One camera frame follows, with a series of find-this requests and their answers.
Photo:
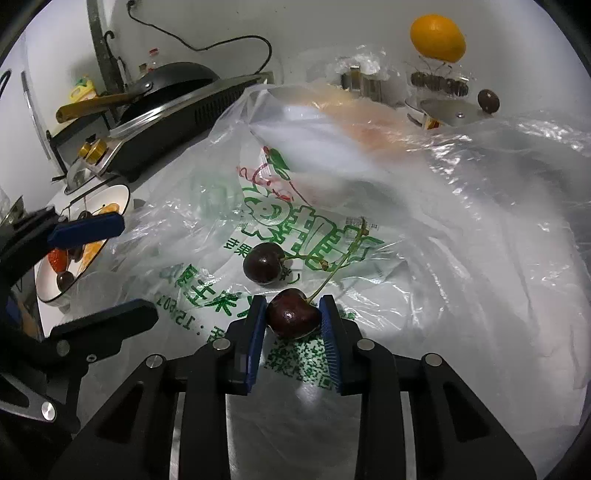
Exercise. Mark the clear bag with steel cups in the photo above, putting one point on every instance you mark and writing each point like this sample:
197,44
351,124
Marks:
364,78

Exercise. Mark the steel vertical pipe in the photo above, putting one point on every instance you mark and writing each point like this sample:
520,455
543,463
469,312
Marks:
98,41

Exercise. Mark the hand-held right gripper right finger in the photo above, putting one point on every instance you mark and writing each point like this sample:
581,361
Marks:
330,341

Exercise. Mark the black kitchen rack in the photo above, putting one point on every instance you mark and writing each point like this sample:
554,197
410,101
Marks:
87,123

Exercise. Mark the red cap bottle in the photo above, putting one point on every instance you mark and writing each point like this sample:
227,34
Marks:
154,60

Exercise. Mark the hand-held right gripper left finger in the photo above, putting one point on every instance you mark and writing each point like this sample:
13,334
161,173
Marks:
256,341

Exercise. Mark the black chopstick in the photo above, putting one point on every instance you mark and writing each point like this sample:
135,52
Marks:
85,199

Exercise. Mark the cluster of orange segments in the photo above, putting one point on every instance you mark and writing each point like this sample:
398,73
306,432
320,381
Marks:
110,208

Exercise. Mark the yellow dish soap bottle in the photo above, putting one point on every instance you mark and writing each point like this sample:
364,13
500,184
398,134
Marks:
83,90

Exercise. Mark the silver induction cooker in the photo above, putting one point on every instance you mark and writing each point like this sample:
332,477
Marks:
184,129

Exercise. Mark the whole orange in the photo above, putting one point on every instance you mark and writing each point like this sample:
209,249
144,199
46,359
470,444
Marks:
437,39

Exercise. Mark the white plate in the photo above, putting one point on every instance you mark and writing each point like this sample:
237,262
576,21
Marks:
46,284

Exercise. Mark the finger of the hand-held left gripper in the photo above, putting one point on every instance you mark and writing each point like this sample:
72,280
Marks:
115,318
87,229

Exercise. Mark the clear printed plastic bag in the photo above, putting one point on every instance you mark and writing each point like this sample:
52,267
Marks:
438,277

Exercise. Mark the black umbrella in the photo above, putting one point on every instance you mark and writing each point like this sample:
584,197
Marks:
121,69

